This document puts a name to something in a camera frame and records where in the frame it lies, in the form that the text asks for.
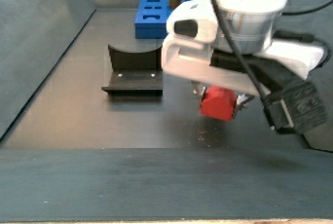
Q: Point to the blue shape-sorter block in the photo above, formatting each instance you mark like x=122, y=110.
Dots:
x=150, y=21

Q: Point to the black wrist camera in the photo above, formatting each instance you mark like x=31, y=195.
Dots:
x=298, y=106

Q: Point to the black curved fixture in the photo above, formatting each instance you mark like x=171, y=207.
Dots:
x=136, y=72

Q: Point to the red three-prong object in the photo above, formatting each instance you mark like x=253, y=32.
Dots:
x=218, y=103

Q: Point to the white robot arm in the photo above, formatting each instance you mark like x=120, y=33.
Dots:
x=222, y=45

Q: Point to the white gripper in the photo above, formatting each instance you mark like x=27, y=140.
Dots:
x=186, y=55

